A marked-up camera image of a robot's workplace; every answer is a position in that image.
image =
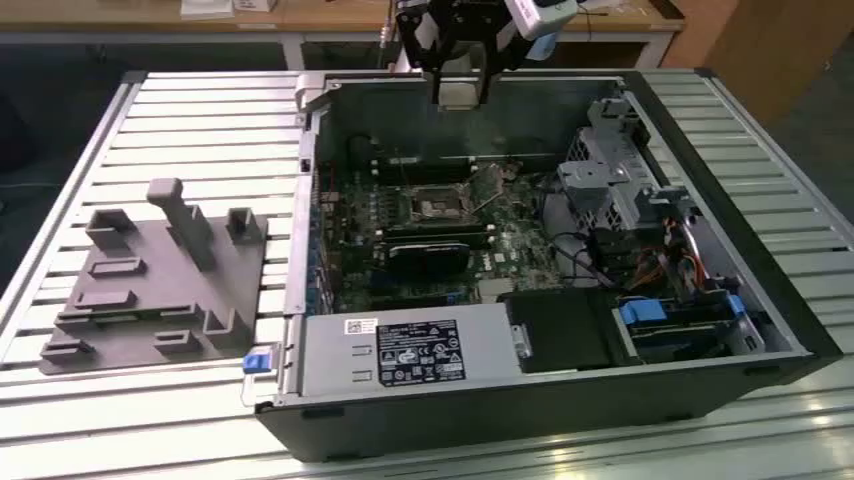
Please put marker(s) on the blue bay clip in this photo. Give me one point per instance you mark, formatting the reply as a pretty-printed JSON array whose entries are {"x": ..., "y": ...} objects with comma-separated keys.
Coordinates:
[{"x": 736, "y": 306}]

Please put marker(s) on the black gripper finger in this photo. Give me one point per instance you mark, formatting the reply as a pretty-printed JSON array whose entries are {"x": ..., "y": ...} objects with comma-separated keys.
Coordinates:
[
  {"x": 488, "y": 90},
  {"x": 442, "y": 87}
]

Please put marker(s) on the silver power supply unit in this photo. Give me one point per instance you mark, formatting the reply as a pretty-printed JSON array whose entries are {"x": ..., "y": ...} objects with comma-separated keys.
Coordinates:
[{"x": 334, "y": 340}]

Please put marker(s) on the grey metal drive cage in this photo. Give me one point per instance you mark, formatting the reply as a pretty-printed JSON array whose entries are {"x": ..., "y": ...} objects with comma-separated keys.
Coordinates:
[{"x": 588, "y": 185}]

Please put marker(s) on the blue case latch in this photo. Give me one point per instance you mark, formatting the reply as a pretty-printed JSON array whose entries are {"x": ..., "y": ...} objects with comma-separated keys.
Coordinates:
[{"x": 257, "y": 361}]

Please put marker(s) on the silver square CPU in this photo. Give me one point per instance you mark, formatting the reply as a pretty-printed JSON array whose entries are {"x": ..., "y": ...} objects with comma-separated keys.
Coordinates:
[{"x": 461, "y": 97}]

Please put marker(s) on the small silver heat sink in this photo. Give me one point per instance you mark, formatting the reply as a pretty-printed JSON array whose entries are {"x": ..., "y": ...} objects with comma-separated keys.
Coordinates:
[{"x": 494, "y": 290}]

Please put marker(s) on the wooden cabinet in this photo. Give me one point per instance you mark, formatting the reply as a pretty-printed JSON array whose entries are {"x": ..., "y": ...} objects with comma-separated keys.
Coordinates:
[{"x": 788, "y": 50}]

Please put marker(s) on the grey plastic parts rack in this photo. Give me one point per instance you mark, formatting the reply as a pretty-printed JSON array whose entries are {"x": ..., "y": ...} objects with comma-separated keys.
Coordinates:
[{"x": 154, "y": 280}]

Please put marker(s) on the white cardboard box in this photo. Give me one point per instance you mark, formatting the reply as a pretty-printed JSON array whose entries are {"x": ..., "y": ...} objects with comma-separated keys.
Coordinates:
[
  {"x": 256, "y": 5},
  {"x": 208, "y": 9}
]

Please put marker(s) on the black open PC case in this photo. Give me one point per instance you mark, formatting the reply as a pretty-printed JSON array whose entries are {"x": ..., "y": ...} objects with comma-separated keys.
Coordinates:
[{"x": 468, "y": 425}]

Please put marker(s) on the pale blue wrist mount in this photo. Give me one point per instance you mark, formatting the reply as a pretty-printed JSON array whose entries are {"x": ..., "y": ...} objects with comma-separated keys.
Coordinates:
[{"x": 544, "y": 47}]

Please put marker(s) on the black plastic fan shroud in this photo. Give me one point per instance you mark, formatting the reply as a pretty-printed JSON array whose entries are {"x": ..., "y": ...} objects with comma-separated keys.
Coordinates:
[{"x": 561, "y": 330}]

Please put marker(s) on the CPU socket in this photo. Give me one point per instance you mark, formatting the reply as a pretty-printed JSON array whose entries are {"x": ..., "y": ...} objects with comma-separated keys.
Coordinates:
[{"x": 441, "y": 204}]

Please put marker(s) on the black RAM slot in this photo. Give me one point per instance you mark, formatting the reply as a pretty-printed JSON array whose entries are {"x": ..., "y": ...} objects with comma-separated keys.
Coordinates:
[
  {"x": 434, "y": 228},
  {"x": 434, "y": 235}
]

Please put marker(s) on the hard disk in blue carrier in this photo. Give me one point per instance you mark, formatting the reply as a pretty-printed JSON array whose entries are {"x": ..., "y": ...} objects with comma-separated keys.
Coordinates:
[{"x": 641, "y": 312}]

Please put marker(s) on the green motherboard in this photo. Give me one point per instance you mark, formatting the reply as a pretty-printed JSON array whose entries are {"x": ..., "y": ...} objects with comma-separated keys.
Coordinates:
[{"x": 528, "y": 240}]

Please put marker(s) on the black graphics card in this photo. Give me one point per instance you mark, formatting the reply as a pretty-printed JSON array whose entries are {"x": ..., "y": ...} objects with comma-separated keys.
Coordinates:
[{"x": 428, "y": 260}]

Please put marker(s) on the grey plastic bay bracket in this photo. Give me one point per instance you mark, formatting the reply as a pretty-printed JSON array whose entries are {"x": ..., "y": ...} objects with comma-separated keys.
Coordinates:
[{"x": 609, "y": 111}]

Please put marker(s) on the wooden desk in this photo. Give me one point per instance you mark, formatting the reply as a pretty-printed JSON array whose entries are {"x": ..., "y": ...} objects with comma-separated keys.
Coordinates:
[{"x": 321, "y": 20}]

